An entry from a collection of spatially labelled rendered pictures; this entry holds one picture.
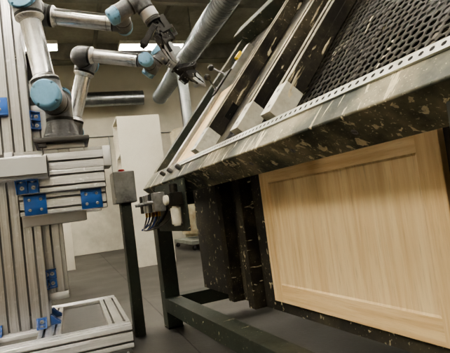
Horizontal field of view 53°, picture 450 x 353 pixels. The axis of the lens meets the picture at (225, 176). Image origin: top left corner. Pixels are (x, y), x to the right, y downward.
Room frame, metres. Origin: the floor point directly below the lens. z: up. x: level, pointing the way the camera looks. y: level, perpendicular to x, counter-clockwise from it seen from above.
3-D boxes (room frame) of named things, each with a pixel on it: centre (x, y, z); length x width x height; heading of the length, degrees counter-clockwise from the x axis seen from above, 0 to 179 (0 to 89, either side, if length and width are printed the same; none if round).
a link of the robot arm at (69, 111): (1.96, 0.70, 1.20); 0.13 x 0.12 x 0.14; 6
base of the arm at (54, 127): (1.96, 0.70, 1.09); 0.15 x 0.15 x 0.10
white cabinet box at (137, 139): (6.35, 1.18, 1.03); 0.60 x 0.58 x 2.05; 19
